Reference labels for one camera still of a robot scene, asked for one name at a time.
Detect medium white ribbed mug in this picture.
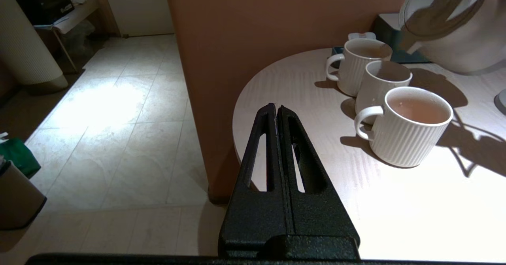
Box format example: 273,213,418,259
326,39,393,97

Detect black box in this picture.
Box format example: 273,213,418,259
12,0,76,25

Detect grey-blue tissue box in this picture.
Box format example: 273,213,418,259
374,13,431,64

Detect round white kettle base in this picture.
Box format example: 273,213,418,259
494,90,506,116

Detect small white mug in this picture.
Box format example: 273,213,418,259
355,61,413,125

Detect white ribbed pedestal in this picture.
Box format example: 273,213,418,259
0,0,68,95

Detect green bag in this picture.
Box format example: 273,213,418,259
0,132,41,178

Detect beige door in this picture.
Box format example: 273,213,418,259
101,0,175,37

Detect white electric kettle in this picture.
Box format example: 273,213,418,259
398,0,506,76

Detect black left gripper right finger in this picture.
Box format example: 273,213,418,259
277,105,361,257

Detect brown trash bin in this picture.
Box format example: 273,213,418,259
0,156,47,231

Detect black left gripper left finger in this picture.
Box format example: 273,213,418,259
219,103,294,256

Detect clear plastic bag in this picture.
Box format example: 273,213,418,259
65,20,107,60

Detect large white ribbed mug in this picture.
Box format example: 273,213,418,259
354,86,454,168

